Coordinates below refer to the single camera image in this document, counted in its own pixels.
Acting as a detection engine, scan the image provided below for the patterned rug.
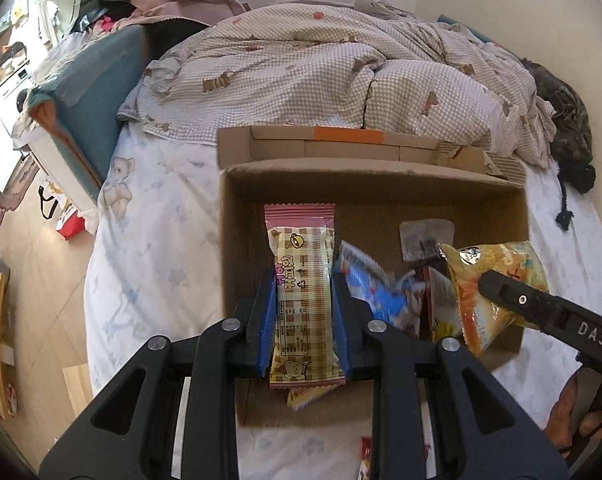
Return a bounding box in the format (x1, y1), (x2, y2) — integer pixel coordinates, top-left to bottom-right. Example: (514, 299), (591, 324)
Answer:
(0, 157), (42, 211)

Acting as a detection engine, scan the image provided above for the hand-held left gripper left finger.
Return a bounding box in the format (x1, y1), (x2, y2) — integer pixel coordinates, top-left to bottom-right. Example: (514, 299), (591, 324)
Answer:
(40, 267), (278, 480)

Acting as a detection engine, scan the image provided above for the white storage cabinet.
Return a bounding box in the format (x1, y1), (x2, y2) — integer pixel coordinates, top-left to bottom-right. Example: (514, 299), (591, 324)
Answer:
(13, 125), (99, 211)

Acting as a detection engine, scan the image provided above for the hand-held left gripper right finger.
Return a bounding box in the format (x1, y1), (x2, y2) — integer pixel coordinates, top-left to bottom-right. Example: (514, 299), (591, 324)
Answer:
(331, 272), (568, 480)

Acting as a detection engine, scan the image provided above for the pink checked snack packet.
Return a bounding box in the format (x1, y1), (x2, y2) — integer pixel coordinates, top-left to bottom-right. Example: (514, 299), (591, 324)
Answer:
(263, 203), (346, 392)

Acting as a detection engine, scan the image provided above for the orange snack packet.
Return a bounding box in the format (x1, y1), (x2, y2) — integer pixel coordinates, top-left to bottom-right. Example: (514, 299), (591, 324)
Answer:
(438, 241), (552, 358)

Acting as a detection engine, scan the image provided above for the checked bear-print quilt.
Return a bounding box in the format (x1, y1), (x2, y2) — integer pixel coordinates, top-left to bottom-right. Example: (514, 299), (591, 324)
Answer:
(117, 2), (557, 168)

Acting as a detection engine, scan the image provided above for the light blue snack packet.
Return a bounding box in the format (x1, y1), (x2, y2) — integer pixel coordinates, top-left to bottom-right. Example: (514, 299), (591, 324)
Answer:
(337, 240), (424, 341)

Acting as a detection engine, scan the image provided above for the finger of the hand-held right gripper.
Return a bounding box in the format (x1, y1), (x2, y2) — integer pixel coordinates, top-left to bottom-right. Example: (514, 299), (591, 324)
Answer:
(478, 270), (564, 333)

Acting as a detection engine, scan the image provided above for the person's right hand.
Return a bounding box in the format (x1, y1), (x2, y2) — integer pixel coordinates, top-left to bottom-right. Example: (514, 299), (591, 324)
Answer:
(546, 370), (602, 461)

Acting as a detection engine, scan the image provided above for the clear dark sausage packet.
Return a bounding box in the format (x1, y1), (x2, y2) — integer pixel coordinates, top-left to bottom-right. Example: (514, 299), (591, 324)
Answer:
(399, 219), (456, 271)

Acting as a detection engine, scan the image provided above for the red and white bag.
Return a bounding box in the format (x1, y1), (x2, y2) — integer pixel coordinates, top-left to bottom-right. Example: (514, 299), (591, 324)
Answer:
(38, 180), (99, 241)

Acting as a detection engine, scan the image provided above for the teal cushion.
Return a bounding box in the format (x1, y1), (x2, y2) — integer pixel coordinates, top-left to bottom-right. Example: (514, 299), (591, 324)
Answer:
(28, 25), (152, 211)

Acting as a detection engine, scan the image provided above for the dark patterned cloth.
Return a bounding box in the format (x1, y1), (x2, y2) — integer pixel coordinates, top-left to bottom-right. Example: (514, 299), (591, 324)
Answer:
(521, 60), (597, 231)

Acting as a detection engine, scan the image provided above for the small red snack packet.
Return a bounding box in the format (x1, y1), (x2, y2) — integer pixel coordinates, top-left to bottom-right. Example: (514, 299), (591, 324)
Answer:
(360, 436), (378, 480)

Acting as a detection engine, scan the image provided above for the brown cardboard box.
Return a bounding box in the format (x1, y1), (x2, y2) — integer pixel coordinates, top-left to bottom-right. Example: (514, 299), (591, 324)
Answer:
(217, 126), (529, 428)

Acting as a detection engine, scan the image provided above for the beige snack packet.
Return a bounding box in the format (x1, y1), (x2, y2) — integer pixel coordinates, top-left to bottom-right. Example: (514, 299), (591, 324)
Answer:
(287, 386), (339, 412)

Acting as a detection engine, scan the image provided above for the light wooden board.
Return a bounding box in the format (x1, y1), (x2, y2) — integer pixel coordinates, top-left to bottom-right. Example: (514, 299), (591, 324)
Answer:
(62, 362), (94, 406)

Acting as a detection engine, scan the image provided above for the white floral duvet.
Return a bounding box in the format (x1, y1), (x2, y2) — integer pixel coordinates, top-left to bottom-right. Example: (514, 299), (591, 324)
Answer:
(83, 122), (602, 480)

